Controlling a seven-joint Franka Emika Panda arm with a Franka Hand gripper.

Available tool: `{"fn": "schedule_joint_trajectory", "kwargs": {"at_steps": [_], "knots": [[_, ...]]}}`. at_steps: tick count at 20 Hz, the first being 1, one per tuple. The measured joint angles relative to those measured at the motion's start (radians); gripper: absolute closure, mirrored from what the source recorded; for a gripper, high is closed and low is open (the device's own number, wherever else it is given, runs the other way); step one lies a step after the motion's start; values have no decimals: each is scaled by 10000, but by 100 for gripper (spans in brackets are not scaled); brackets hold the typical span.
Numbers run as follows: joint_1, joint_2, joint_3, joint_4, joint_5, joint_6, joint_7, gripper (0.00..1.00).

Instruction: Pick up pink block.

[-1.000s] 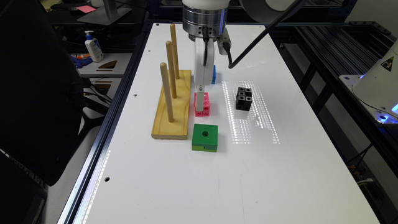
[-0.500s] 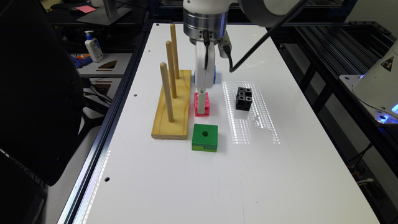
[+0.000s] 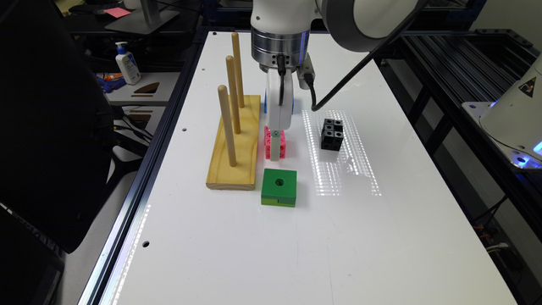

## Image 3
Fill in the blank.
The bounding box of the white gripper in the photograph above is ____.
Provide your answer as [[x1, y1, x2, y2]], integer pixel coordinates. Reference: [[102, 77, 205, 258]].
[[266, 68, 294, 161]]

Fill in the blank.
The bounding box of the pink interlocking cube block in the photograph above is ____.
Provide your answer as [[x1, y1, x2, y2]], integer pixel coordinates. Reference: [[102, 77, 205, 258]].
[[264, 126, 286, 159]]

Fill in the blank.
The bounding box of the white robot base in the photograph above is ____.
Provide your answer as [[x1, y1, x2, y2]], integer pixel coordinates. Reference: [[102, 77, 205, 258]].
[[462, 58, 541, 170]]

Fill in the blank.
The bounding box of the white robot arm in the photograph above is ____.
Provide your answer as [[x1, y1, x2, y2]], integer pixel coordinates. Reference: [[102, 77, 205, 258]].
[[251, 0, 427, 161]]

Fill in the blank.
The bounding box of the blue square block with hole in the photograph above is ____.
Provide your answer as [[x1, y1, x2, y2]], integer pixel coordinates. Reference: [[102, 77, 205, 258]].
[[263, 96, 295, 115]]

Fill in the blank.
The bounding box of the green square block with hole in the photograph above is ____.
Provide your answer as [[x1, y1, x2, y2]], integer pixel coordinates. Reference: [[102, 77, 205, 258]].
[[261, 169, 297, 208]]

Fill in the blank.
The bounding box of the black interlocking cube block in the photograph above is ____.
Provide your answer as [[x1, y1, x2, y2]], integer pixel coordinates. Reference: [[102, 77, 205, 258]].
[[320, 119, 344, 151]]

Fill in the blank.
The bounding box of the wooden peg board base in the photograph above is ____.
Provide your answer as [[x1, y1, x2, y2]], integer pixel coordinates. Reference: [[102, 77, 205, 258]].
[[206, 95, 261, 191]]

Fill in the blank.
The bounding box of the front wooden peg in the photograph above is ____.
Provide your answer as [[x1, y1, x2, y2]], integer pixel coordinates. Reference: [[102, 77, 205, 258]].
[[218, 85, 237, 167]]

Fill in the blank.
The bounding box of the wooden peg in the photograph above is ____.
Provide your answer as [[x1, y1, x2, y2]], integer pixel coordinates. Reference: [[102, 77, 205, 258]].
[[231, 31, 245, 108], [225, 55, 241, 134], [218, 85, 237, 167]]

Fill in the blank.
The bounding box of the middle wooden peg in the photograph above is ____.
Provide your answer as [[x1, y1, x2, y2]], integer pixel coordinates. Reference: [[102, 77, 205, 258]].
[[225, 55, 241, 134]]

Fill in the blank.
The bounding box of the rear wooden peg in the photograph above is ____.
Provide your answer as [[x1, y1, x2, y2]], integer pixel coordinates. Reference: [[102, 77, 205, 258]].
[[231, 31, 245, 108]]

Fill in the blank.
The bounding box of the white lotion pump bottle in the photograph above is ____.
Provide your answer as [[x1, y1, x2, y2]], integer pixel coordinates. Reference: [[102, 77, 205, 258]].
[[115, 42, 141, 85]]

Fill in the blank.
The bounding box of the silver monitor stand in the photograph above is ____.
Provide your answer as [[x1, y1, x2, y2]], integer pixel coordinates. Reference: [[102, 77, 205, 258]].
[[105, 0, 179, 35]]

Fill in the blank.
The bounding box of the blue glue gun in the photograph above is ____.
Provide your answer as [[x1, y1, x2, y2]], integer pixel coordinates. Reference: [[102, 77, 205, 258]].
[[97, 77, 126, 93]]

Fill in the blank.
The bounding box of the pink sticky note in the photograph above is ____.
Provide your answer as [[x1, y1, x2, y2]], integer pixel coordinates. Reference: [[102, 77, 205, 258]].
[[104, 7, 131, 19]]

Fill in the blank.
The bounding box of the black office chair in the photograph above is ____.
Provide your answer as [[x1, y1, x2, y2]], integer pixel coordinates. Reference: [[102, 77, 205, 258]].
[[1, 0, 114, 253]]

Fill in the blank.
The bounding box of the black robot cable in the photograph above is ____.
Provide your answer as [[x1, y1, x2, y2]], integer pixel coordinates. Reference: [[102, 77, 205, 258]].
[[276, 0, 431, 113]]

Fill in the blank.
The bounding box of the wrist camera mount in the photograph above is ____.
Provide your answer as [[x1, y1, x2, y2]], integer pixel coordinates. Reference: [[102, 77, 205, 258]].
[[296, 53, 315, 90]]

